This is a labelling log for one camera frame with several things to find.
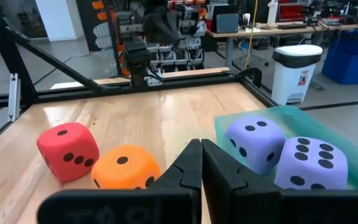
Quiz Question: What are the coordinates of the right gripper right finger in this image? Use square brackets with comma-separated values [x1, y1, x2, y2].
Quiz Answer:
[201, 138, 358, 224]

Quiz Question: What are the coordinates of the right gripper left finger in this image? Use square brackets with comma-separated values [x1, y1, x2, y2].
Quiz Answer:
[37, 138, 203, 224]

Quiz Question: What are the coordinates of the purple foam die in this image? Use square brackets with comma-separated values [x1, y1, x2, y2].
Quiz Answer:
[273, 136, 349, 190]
[224, 116, 287, 175]

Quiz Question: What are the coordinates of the orange foam die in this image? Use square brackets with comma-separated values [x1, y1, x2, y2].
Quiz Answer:
[91, 144, 162, 190]

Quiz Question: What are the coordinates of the red foam die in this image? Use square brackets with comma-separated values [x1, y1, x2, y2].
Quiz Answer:
[36, 122, 100, 184]

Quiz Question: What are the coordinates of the parts shelving rack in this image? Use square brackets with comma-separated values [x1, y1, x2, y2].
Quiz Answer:
[115, 0, 208, 78]

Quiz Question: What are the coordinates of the dark patterned display panel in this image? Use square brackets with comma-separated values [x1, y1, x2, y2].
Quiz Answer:
[75, 0, 124, 78]

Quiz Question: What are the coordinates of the grey flat panel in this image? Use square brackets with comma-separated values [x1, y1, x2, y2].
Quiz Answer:
[215, 12, 240, 34]

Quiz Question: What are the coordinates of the wooden workbench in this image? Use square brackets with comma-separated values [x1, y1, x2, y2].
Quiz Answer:
[208, 22, 358, 68]

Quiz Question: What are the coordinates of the white trash can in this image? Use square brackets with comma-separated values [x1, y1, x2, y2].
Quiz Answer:
[270, 44, 324, 106]

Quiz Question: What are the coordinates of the blue storage bin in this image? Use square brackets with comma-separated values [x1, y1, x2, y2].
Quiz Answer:
[321, 29, 358, 85]

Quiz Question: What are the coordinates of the black table frame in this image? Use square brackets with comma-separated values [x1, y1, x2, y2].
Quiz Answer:
[0, 0, 278, 152]

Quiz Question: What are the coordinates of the aluminium bracket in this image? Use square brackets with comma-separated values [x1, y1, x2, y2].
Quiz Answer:
[7, 73, 22, 123]

